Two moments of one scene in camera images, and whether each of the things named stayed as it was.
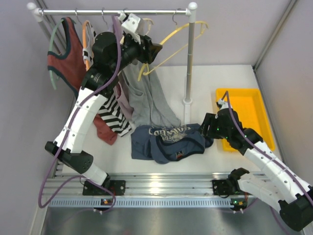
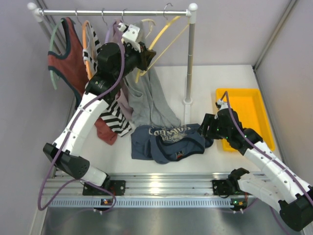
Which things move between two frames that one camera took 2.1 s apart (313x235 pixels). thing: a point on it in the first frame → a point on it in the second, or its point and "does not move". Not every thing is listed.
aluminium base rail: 190,190 does not move
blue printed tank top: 169,143 does not move
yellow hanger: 203,24 → 145,71
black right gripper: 210,120 does not move
